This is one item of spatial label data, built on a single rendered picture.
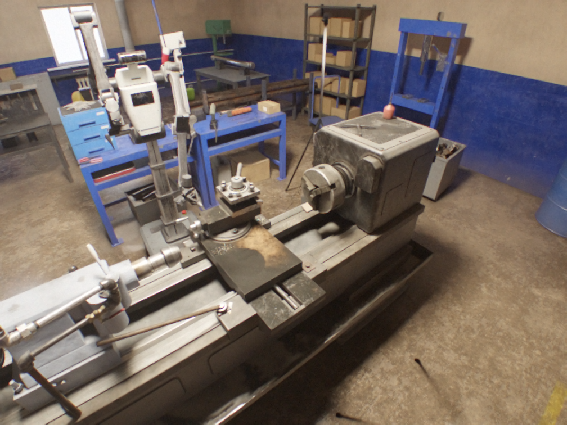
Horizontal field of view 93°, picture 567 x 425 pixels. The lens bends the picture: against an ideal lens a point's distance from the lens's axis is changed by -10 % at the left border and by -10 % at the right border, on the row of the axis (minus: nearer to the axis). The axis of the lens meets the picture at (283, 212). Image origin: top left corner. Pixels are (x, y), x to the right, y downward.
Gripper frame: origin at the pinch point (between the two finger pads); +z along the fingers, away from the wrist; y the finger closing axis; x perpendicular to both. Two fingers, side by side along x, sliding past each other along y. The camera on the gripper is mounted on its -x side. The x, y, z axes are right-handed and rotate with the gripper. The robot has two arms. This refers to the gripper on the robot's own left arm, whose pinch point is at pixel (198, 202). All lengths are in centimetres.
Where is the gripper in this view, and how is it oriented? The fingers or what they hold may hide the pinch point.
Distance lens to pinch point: 184.5
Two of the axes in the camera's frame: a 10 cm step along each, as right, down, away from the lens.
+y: -2.2, -6.8, -7.0
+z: 6.1, 4.6, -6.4
